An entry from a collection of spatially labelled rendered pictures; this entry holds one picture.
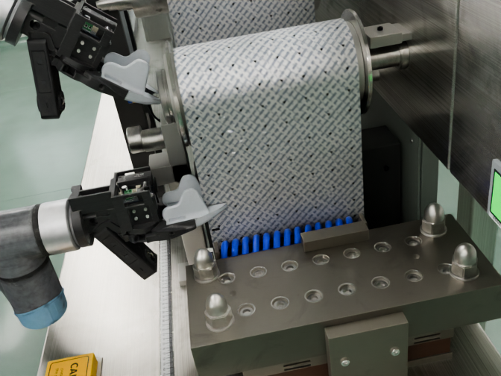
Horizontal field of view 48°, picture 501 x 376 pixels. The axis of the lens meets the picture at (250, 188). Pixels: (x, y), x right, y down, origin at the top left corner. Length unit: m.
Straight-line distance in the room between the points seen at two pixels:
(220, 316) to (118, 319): 0.30
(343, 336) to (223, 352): 0.15
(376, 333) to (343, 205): 0.22
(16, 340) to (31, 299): 1.58
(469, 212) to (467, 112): 0.48
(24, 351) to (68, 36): 1.77
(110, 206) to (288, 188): 0.25
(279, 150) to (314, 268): 0.17
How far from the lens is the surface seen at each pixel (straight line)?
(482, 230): 1.18
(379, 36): 0.81
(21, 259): 0.85
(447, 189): 2.83
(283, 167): 0.80
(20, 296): 0.89
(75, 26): 0.77
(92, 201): 0.80
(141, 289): 1.02
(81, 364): 0.90
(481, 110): 0.66
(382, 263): 0.79
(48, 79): 0.81
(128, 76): 0.79
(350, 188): 0.85
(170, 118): 0.78
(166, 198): 0.83
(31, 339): 2.44
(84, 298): 1.05
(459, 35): 0.69
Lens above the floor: 1.54
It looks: 32 degrees down
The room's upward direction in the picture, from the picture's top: 9 degrees counter-clockwise
